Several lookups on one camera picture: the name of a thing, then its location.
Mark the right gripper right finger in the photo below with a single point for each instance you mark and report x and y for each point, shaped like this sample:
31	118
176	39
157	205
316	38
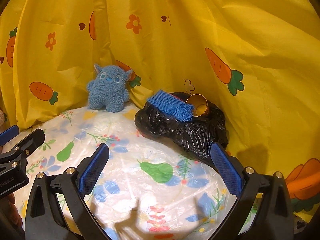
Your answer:
274	218

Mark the purple teddy bear plush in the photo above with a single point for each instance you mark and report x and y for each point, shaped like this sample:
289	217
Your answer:
2	117

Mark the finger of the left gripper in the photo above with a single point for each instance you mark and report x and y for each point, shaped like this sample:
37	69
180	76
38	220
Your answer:
25	147
9	134

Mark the person's left hand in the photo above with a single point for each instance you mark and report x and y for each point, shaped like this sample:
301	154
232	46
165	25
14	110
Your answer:
13	216

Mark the yellow carrot print curtain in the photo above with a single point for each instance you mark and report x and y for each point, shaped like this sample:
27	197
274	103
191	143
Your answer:
257	60

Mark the blue monster plush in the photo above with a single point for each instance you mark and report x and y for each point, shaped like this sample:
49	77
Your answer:
109	89

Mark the floral bed sheet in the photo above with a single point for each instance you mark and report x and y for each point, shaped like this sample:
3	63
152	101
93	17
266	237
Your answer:
149	189

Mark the red gold-lined paper cup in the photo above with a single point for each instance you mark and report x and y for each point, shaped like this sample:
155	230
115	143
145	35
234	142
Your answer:
200	104

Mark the red snack bag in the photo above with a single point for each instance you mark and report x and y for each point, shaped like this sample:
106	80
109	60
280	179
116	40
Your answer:
181	95

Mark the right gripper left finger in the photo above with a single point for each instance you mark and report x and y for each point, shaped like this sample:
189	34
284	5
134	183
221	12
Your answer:
44	217

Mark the black trash bag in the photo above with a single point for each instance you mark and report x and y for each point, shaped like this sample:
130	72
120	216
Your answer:
195	136

